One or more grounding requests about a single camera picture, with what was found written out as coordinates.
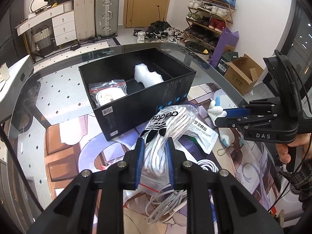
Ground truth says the white coffee table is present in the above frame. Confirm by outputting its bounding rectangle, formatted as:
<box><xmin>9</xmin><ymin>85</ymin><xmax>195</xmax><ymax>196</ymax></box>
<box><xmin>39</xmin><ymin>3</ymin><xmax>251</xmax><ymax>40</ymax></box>
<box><xmin>0</xmin><ymin>55</ymin><xmax>34</xmax><ymax>123</ymax></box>

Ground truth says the woven laundry basket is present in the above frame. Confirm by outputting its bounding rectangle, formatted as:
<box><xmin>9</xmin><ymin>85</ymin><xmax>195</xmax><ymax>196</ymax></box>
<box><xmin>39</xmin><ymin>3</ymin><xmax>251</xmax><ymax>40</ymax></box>
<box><xmin>33</xmin><ymin>25</ymin><xmax>54</xmax><ymax>57</ymax></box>

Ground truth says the white plush toy blue ear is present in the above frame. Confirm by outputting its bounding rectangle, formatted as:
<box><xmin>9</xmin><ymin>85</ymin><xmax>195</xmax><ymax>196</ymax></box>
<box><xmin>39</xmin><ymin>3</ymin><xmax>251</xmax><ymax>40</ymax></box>
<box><xmin>207</xmin><ymin>96</ymin><xmax>236</xmax><ymax>147</ymax></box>

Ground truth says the white mug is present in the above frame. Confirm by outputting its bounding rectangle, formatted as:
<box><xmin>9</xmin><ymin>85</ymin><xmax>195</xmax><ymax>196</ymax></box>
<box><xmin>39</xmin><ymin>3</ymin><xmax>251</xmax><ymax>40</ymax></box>
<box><xmin>0</xmin><ymin>63</ymin><xmax>10</xmax><ymax>81</ymax></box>

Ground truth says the wooden door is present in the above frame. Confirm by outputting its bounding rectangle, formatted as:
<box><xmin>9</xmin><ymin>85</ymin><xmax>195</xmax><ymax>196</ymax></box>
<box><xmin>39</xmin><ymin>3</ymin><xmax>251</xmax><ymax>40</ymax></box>
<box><xmin>123</xmin><ymin>0</ymin><xmax>170</xmax><ymax>28</ymax></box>

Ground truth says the bagged striped adidas garment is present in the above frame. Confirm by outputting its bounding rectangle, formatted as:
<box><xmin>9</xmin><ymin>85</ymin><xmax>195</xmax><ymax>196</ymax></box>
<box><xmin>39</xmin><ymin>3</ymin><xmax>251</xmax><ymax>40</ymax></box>
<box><xmin>140</xmin><ymin>105</ymin><xmax>198</xmax><ymax>192</ymax></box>

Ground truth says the anime print table mat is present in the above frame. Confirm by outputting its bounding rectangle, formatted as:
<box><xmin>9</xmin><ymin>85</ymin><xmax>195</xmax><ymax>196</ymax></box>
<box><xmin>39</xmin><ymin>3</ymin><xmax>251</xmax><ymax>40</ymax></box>
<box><xmin>44</xmin><ymin>82</ymin><xmax>281</xmax><ymax>234</ymax></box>

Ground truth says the white coiled charging cable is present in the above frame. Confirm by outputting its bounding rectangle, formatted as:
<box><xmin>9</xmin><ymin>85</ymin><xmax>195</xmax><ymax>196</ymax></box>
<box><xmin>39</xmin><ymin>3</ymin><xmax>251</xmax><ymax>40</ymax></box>
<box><xmin>145</xmin><ymin>159</ymin><xmax>220</xmax><ymax>225</ymax></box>

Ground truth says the black cardboard box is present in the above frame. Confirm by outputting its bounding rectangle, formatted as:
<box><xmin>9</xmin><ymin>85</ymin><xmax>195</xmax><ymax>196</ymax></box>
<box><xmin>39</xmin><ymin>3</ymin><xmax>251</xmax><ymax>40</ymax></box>
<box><xmin>79</xmin><ymin>48</ymin><xmax>196</xmax><ymax>141</ymax></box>

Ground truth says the purple bag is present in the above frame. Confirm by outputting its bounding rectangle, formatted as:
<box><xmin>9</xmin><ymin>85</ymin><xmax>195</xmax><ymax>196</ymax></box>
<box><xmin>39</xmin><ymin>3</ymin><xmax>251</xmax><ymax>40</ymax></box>
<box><xmin>209</xmin><ymin>27</ymin><xmax>239</xmax><ymax>68</ymax></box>

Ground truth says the silver aluminium suitcase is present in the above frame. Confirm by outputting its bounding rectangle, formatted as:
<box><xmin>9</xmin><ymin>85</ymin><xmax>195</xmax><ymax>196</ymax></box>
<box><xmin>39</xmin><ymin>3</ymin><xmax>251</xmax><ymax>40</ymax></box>
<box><xmin>95</xmin><ymin>0</ymin><xmax>120</xmax><ymax>37</ymax></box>

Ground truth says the white foam block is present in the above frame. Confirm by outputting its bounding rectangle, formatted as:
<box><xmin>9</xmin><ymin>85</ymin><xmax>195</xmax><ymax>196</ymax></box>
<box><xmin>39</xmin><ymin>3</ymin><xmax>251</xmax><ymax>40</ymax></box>
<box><xmin>134</xmin><ymin>63</ymin><xmax>164</xmax><ymax>88</ymax></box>

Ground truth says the beige suitcase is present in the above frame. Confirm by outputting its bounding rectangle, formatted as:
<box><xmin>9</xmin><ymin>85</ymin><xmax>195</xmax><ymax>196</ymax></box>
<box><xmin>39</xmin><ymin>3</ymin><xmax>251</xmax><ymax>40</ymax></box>
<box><xmin>74</xmin><ymin>0</ymin><xmax>96</xmax><ymax>41</ymax></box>

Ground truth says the white medicine sachet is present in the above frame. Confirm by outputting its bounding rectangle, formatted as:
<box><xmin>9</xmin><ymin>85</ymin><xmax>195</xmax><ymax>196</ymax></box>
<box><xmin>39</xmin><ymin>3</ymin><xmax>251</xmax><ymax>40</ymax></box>
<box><xmin>184</xmin><ymin>118</ymin><xmax>218</xmax><ymax>154</ymax></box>

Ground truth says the black white patterned rug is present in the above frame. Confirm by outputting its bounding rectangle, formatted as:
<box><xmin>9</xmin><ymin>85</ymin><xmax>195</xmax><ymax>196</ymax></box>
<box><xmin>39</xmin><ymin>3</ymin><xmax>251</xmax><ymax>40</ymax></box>
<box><xmin>9</xmin><ymin>37</ymin><xmax>121</xmax><ymax>208</ymax></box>

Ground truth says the white dresser with drawers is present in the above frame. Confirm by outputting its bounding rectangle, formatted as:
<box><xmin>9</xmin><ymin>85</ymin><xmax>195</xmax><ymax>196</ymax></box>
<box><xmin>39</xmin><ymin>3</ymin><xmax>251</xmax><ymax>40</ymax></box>
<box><xmin>15</xmin><ymin>1</ymin><xmax>77</xmax><ymax>46</ymax></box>

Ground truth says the zip bag with white cable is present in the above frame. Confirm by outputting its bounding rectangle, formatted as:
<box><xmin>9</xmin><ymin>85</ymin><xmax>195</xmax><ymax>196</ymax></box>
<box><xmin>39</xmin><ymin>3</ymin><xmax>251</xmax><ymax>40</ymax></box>
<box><xmin>89</xmin><ymin>79</ymin><xmax>128</xmax><ymax>107</ymax></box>

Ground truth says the person's right hand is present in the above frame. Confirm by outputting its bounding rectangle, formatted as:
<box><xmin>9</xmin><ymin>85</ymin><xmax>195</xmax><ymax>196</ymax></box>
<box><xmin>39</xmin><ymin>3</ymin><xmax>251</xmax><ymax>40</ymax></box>
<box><xmin>276</xmin><ymin>133</ymin><xmax>311</xmax><ymax>164</ymax></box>

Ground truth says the wooden shoe rack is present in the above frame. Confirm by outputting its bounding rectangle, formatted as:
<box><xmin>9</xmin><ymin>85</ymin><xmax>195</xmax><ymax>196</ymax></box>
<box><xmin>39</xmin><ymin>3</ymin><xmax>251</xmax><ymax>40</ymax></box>
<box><xmin>183</xmin><ymin>0</ymin><xmax>236</xmax><ymax>52</ymax></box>

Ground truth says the brown cardboard box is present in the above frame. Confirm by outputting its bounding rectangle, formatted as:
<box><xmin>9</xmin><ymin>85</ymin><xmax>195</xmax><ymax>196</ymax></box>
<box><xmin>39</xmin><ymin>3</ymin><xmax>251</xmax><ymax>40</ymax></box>
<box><xmin>224</xmin><ymin>54</ymin><xmax>264</xmax><ymax>96</ymax></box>

